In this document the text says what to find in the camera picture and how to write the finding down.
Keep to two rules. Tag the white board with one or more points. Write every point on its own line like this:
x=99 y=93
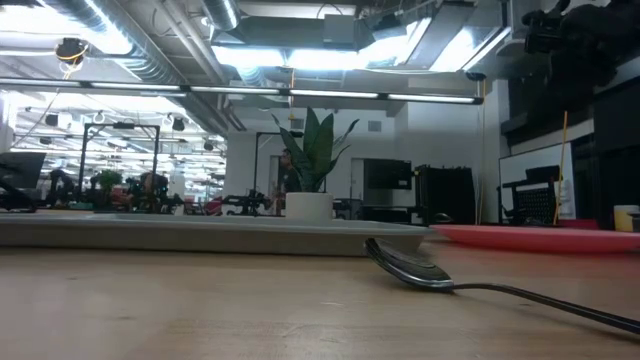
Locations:
x=520 y=160

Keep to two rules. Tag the black monitor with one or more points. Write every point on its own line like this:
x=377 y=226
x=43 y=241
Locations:
x=20 y=170

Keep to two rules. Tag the black wall screen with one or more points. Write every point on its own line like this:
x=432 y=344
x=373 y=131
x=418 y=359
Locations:
x=387 y=174

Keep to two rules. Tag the small green bushy plant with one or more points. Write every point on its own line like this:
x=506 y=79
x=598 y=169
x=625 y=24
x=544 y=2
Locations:
x=108 y=179

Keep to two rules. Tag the long LED light bar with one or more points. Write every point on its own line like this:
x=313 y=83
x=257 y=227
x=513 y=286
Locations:
x=240 y=90

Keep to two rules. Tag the black cabinet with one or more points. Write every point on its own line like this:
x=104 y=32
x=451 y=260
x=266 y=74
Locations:
x=445 y=195

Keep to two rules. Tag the pale yellow container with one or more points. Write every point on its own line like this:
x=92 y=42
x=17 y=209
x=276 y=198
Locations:
x=624 y=220

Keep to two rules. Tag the black metal spoon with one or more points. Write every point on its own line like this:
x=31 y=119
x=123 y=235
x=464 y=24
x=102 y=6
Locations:
x=410 y=270

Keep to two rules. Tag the white plant pot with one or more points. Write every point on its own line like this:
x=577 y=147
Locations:
x=309 y=207

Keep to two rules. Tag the green snake plant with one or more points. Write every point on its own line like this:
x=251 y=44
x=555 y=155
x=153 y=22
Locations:
x=317 y=150

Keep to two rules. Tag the grey plastic tray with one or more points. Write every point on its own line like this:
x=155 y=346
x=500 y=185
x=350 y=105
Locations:
x=200 y=240

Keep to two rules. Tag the black mesh cart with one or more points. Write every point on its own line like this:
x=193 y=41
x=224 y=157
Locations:
x=535 y=200

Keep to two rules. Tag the pink round plate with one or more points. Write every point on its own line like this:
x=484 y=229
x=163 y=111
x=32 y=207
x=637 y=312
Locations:
x=525 y=239

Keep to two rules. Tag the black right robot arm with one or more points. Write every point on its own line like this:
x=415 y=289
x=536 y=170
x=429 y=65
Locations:
x=590 y=45

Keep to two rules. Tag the black rig frame stand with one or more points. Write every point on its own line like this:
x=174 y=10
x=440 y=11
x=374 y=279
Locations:
x=83 y=160

